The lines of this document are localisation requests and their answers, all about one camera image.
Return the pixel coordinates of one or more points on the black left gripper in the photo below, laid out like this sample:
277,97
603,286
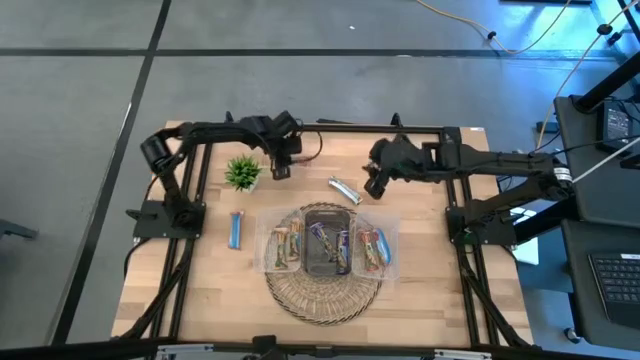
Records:
280,140

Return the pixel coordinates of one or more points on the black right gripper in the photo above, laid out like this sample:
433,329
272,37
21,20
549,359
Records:
400,157

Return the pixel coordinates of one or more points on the silver granola bar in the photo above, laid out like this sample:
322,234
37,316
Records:
345,190

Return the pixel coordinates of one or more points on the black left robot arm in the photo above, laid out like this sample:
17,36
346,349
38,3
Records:
215,131

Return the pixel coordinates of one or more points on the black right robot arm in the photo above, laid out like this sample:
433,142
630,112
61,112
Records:
500,162

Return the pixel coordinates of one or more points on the small green potted plant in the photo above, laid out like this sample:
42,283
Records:
243,171

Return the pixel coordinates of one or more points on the black plastic tray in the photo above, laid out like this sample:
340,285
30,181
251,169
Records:
314,262

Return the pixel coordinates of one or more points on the round woven placemat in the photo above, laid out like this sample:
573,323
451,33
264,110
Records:
325,300

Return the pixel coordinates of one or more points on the white sheet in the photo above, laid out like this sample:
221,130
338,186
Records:
527,252

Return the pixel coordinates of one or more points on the black power strip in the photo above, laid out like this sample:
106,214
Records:
547,127

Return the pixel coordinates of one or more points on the dark grey side desk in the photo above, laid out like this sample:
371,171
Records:
600,200
577,280

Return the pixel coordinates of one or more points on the black power supply box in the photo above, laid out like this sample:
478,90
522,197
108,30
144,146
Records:
615,127

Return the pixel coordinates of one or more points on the black caster wheel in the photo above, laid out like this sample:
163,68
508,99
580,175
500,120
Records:
571,335

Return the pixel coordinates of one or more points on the black stand pole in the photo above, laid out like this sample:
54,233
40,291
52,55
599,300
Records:
607,82

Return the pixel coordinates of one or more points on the black keyboard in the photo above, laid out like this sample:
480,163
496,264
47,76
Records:
620,285

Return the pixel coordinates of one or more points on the dark furniture foot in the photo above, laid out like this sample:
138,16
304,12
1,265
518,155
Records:
15,229

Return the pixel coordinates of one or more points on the black grey-rimmed camera box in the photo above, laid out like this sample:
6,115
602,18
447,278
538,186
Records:
324,351

